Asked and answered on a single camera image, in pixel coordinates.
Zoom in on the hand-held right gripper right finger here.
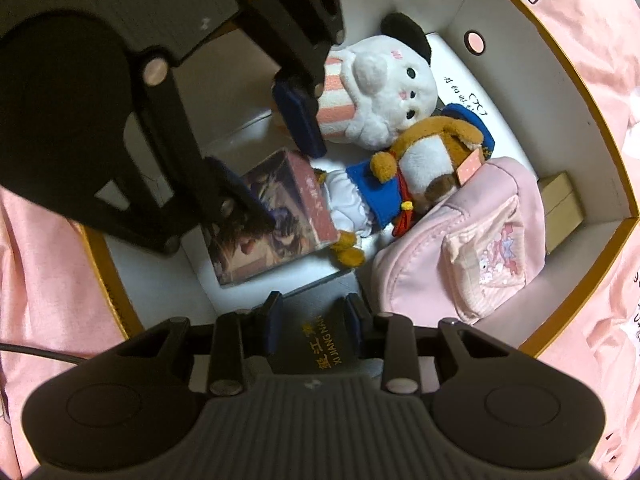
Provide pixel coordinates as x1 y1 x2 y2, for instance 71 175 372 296
345 292 502 394

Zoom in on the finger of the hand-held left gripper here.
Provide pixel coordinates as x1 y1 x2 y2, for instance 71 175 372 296
75 50 279 257
239 0 347 158

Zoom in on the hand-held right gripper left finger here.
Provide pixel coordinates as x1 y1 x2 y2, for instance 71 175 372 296
136 290 286 397

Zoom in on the dark grey box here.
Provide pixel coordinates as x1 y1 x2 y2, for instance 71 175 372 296
272 271 382 377

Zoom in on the illustrated cardboard box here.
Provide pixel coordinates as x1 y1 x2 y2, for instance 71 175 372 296
202 147 342 287

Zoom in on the pink fabric pouch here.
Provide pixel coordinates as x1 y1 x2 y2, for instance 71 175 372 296
372 156 547 326

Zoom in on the white pink striped plush toy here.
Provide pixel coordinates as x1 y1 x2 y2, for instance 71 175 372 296
315 12 442 152

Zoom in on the brown dog plush toy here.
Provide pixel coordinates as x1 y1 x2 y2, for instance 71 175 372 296
312 102 494 269

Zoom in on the orange storage box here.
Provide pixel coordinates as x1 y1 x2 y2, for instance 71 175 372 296
77 0 640 362

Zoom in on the small tan cardboard box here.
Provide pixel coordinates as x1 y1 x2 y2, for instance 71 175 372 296
537 171 587 256

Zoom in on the pink printed blanket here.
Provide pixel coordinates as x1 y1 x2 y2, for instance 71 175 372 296
0 0 640 480

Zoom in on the black cable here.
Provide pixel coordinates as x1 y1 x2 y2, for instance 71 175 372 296
0 342 87 364

